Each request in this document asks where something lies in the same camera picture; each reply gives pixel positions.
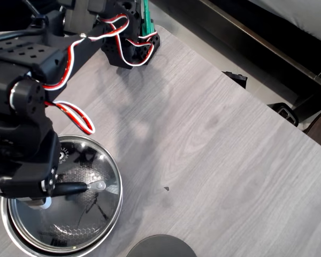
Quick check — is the glass lid with black handle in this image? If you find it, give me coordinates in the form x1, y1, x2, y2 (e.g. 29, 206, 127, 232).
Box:
7, 134, 123, 254

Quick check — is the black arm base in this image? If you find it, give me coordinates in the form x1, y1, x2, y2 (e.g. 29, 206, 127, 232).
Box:
101, 25, 161, 70

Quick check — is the dark grey round disc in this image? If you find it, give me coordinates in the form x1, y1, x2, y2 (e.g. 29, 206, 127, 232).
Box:
125, 234, 198, 257

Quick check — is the green circuit board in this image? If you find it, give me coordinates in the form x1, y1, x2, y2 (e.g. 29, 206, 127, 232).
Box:
139, 0, 154, 37

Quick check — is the black table clamp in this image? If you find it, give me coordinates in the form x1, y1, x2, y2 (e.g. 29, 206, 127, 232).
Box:
221, 70, 249, 90
266, 102, 300, 127

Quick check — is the white cushion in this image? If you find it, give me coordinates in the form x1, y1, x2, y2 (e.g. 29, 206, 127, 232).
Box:
247, 0, 321, 46

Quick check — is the red white servo cable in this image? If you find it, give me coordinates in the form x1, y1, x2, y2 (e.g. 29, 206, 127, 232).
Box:
44, 100, 96, 135
111, 23, 159, 67
42, 13, 130, 92

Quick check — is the black camera cable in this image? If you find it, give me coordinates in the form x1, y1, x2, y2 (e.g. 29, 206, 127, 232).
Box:
0, 0, 48, 44

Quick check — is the dark furniture frame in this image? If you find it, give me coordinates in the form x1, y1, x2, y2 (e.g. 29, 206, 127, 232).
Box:
149, 0, 321, 120

